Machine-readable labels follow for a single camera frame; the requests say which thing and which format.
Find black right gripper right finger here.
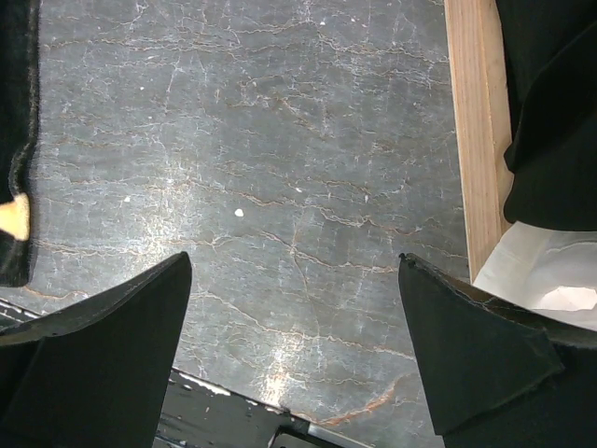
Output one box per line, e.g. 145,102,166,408
398,254,596,447

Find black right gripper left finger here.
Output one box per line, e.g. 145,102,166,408
1,252,192,447

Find white hanging shirt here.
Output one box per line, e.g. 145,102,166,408
473,222,597,330

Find black hanging shirt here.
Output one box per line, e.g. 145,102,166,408
496,1,596,231

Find wooden clothes rack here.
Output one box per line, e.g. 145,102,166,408
444,0,513,280

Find black floral plush blanket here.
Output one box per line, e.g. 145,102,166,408
1,1,40,287

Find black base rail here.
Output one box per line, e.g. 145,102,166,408
1,304,355,447

